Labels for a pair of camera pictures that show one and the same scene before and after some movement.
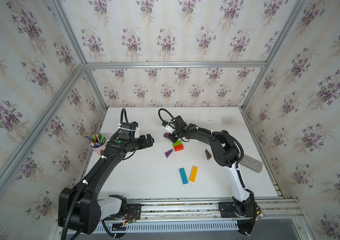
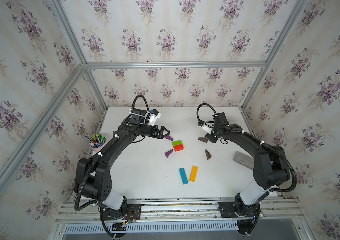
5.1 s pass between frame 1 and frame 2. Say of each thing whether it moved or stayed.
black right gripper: moved
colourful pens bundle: stayed
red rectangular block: stayed
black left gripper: moved
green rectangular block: stayed
